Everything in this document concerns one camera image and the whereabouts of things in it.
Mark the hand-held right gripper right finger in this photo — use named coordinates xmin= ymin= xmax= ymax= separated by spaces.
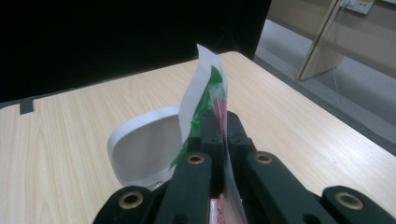
xmin=224 ymin=111 xmax=339 ymax=224

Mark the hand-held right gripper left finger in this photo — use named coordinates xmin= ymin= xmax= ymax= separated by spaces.
xmin=153 ymin=111 xmax=226 ymax=224

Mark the pink and white plastic bag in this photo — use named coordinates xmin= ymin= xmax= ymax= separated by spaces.
xmin=168 ymin=43 xmax=250 ymax=224

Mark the light wooden furniture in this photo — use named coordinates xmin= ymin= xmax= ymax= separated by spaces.
xmin=266 ymin=0 xmax=396 ymax=82

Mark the black curtain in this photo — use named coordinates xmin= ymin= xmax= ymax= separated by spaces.
xmin=0 ymin=0 xmax=273 ymax=105

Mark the white floor cable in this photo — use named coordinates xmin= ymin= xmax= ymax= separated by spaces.
xmin=329 ymin=6 xmax=379 ymax=132

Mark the white wall socket box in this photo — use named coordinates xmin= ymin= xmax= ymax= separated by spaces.
xmin=338 ymin=0 xmax=375 ymax=16

